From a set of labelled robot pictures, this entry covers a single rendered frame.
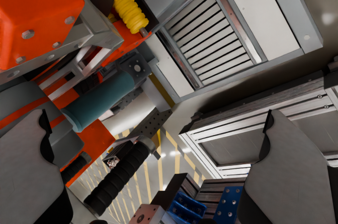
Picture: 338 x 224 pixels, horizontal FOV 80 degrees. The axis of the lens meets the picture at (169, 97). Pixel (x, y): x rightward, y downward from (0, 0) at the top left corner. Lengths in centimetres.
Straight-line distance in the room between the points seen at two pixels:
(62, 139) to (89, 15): 26
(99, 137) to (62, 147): 56
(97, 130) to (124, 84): 36
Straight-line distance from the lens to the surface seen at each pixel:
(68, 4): 21
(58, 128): 47
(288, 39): 93
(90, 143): 100
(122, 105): 123
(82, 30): 31
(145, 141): 40
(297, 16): 90
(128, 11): 58
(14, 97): 47
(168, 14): 98
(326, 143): 101
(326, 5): 97
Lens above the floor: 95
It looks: 42 degrees down
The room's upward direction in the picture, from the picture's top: 137 degrees counter-clockwise
